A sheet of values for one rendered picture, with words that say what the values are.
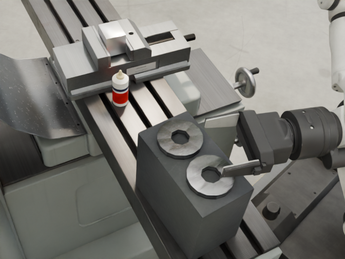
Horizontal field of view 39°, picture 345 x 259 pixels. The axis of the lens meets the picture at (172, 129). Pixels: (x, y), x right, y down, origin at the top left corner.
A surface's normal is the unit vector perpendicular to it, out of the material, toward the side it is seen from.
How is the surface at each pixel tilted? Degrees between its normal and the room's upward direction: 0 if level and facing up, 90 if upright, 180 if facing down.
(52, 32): 0
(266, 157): 45
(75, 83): 90
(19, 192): 90
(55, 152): 90
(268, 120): 0
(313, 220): 0
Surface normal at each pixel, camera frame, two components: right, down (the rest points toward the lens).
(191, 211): -0.83, 0.38
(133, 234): 0.08, -0.63
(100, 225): 0.47, 0.71
